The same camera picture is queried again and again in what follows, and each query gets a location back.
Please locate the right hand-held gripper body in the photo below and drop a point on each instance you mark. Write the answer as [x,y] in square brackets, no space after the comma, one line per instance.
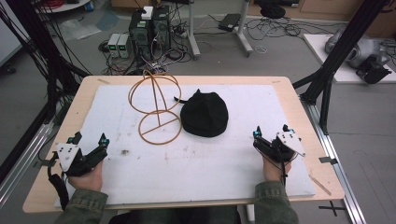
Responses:
[280,149]

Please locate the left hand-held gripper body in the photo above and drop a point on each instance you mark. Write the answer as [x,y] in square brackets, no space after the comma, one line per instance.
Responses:
[90,158]

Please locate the person's left hand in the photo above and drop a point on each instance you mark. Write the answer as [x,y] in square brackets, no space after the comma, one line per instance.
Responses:
[90,180]

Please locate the person's right hand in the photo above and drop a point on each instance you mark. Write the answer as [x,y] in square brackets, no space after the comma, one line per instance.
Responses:
[274,171]

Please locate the black tape strip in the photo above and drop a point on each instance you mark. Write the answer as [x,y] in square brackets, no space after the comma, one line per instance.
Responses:
[328,160]
[43,163]

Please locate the thin wooden stick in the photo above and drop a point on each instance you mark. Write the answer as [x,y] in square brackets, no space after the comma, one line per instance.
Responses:
[320,185]

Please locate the black knit hat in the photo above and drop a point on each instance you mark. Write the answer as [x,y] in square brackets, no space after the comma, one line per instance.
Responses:
[204,115]

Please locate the white foam mat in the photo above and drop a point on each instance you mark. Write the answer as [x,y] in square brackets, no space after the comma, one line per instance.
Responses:
[202,168]

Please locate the white floor platform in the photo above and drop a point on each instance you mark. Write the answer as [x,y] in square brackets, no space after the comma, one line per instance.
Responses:
[317,53]

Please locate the grey power supply unit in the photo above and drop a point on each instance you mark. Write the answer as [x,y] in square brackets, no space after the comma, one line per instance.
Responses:
[113,46]
[124,46]

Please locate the black device on platform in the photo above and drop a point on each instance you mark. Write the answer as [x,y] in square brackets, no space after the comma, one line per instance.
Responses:
[373,72]

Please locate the clear plastic sheet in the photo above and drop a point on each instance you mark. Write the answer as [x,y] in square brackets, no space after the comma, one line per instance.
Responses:
[79,29]

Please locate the grey rounded machine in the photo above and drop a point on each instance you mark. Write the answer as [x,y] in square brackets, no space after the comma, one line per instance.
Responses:
[362,49]

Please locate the black computer tower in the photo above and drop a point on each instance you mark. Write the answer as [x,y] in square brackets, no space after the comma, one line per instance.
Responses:
[162,28]
[140,37]

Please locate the flat black box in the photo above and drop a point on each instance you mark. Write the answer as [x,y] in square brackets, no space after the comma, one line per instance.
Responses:
[229,22]

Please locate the black stool base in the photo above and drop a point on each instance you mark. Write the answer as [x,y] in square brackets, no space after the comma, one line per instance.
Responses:
[273,11]

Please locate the white box on computer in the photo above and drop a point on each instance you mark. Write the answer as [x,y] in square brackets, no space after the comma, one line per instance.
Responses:
[147,12]

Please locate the aluminium rail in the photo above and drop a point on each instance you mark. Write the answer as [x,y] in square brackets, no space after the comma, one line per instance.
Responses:
[21,155]
[336,161]

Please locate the black metal frame post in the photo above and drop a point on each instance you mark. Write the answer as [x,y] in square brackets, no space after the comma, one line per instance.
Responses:
[40,46]
[336,62]

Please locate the white desk leg frame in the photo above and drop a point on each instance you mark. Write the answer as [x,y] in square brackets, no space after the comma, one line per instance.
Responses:
[243,34]

